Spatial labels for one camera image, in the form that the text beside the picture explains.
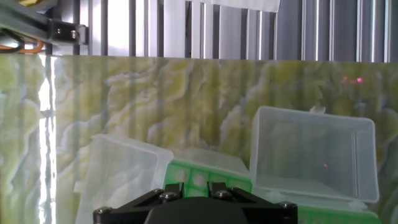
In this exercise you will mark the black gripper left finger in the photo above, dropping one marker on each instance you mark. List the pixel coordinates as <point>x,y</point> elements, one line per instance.
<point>172,189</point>

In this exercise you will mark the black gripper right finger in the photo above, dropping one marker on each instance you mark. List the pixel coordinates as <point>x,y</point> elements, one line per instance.
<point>219,189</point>

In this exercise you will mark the green rack pipette tip box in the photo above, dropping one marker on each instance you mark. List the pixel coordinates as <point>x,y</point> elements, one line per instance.
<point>311,149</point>
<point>124,174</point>

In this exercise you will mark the green marble pattern mat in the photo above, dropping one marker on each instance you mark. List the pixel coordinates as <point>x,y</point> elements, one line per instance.
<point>186,99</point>

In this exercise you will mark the orange tube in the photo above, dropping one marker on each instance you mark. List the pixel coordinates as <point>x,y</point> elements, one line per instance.
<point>34,49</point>

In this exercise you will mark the clear bag colourful toys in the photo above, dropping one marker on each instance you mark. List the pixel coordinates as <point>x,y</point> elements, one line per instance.
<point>29,2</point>

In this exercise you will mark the black corner bracket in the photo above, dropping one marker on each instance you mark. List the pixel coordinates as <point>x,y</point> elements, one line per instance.
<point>66,32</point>

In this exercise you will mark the grey aluminium frame rail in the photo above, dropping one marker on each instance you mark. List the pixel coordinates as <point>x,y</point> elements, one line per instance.
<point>21,25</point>

